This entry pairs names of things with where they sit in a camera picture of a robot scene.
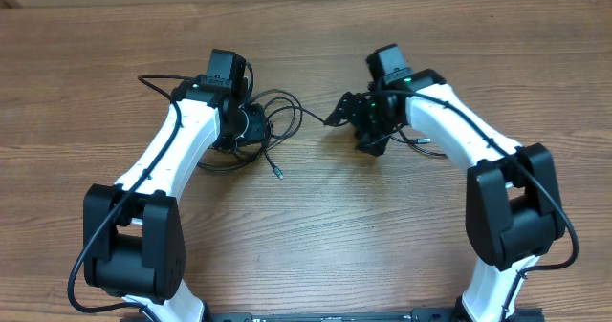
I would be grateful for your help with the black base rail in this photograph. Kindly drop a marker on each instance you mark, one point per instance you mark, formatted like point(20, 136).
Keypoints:
point(416, 315)

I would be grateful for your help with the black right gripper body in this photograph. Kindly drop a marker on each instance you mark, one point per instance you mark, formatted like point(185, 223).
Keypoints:
point(377, 120)

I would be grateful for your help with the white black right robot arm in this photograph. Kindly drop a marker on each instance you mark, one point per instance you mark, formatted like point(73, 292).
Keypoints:
point(513, 209)

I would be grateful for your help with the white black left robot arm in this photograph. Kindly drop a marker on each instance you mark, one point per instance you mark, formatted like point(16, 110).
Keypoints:
point(134, 251)

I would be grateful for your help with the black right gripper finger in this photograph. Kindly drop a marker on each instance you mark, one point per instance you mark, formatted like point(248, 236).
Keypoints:
point(338, 117)
point(371, 143)

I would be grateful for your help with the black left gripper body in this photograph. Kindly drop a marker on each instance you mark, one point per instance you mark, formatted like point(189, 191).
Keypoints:
point(250, 127)

